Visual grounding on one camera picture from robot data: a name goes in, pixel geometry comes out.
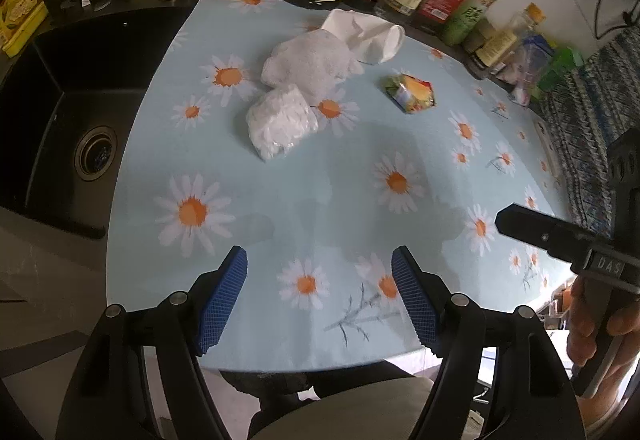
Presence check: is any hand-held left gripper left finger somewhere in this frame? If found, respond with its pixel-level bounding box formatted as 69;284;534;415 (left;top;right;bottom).
55;246;249;440

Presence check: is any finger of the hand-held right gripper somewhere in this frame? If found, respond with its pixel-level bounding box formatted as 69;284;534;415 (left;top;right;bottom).
496;203;601;265

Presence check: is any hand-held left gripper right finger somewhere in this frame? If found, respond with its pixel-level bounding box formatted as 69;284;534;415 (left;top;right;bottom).
391;246;587;440

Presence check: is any green yellow snack wrapper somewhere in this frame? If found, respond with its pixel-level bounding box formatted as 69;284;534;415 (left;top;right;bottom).
384;72;437;114

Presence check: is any white cup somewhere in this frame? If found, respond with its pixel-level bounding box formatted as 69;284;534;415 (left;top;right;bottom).
320;9;405;66

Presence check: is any white fluffy towel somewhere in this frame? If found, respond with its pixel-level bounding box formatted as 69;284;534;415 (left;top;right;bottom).
261;31;363;106

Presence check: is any person's right forearm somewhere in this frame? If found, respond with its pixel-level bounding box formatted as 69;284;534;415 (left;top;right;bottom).
580;390;632;440

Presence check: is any person's right hand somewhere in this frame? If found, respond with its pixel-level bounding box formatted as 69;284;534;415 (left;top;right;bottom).
566;276;640;367

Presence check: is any blue patterned curtain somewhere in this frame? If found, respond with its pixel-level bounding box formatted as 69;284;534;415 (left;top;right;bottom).
537;27;640;241

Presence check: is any person's trouser leg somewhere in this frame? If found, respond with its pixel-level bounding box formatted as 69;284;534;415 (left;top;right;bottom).
249;376;437;440

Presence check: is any small white pink packet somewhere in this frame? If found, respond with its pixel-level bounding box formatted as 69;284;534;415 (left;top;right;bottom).
509;80;533;107

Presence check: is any blue daisy tablecloth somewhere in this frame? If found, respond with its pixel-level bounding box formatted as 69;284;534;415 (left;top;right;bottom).
106;0;576;373

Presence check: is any green plastic bag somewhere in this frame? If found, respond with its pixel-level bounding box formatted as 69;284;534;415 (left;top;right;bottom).
537;46;585;93

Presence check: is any orange cap beige label bottle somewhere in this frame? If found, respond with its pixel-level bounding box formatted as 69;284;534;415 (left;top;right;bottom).
467;2;546;78

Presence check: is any small brown jar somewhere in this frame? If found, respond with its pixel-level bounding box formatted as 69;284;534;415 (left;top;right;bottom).
462;22;496;55

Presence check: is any green label bottle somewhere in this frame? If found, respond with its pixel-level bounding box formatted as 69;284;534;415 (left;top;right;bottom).
440;0;514;48

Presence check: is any black sink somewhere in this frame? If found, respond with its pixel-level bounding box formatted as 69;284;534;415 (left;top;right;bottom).
0;7;193;241

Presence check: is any yellow box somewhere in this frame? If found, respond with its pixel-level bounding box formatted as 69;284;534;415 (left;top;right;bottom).
0;0;51;58

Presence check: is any black power cable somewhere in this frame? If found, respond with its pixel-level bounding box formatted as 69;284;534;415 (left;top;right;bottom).
592;0;640;41

